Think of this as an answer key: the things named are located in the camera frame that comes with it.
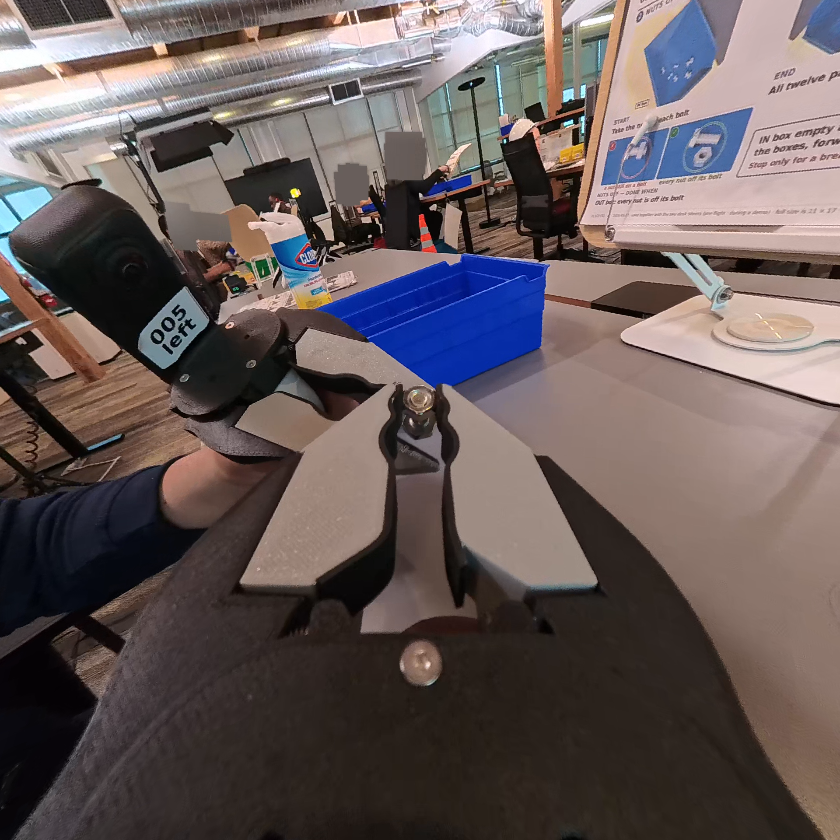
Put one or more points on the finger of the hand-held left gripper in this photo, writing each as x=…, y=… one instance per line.
x=289, y=430
x=348, y=358

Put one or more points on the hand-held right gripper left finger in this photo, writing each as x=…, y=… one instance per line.
x=321, y=512

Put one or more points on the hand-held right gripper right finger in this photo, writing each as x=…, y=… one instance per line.
x=512, y=518

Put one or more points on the silver bolt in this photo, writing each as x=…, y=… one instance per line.
x=418, y=398

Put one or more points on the silver hex nut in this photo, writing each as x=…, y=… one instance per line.
x=417, y=426

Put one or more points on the blue plastic bin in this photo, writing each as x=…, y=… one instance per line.
x=453, y=184
x=459, y=328

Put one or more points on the person's left forearm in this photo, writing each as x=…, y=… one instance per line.
x=85, y=544

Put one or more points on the person's left hand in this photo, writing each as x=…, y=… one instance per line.
x=223, y=485

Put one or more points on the white cabinet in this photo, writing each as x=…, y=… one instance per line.
x=85, y=341

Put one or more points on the disinfectant wipes canister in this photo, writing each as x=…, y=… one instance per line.
x=302, y=262

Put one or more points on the green white card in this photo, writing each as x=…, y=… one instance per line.
x=266, y=269

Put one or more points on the orange traffic cone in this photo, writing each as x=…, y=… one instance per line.
x=426, y=236

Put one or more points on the black studio light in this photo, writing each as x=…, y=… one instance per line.
x=184, y=144

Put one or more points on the wooden display board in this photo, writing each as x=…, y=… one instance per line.
x=246, y=229
x=597, y=131

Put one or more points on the white folding stand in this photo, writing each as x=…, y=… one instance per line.
x=669, y=341

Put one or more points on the black floor lamp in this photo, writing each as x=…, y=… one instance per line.
x=474, y=144

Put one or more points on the black office chair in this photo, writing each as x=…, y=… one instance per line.
x=531, y=190

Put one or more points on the ceiling air vent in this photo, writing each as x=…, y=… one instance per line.
x=65, y=12

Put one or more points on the black rectangular pad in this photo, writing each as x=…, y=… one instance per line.
x=643, y=298

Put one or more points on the person's black chair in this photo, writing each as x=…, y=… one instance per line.
x=52, y=633

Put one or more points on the yellow box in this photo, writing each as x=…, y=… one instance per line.
x=571, y=152

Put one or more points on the person's body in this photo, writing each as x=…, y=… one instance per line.
x=26, y=754

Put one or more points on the printed instruction sheet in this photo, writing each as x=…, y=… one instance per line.
x=722, y=98

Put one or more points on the wooden post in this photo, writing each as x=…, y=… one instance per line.
x=52, y=321
x=553, y=59

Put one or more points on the large black wall screen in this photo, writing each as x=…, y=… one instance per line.
x=262, y=187

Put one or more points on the silver air duct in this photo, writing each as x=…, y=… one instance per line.
x=197, y=105
x=197, y=62

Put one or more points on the wall air vent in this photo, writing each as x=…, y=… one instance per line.
x=346, y=92

